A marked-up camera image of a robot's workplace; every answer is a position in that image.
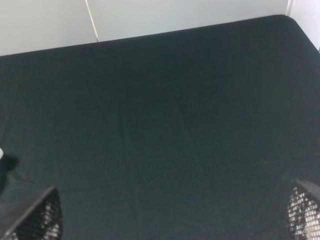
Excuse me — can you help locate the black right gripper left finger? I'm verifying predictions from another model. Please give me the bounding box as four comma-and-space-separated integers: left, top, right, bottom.
4, 186, 63, 240

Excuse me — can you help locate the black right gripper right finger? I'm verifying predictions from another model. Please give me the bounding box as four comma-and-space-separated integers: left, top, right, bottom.
287, 179, 320, 240

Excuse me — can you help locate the black tablecloth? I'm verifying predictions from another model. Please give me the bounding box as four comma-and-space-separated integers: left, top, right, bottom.
0, 15, 320, 240

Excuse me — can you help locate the white plastic bottle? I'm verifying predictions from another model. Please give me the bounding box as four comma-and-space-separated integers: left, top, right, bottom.
0, 148, 4, 159

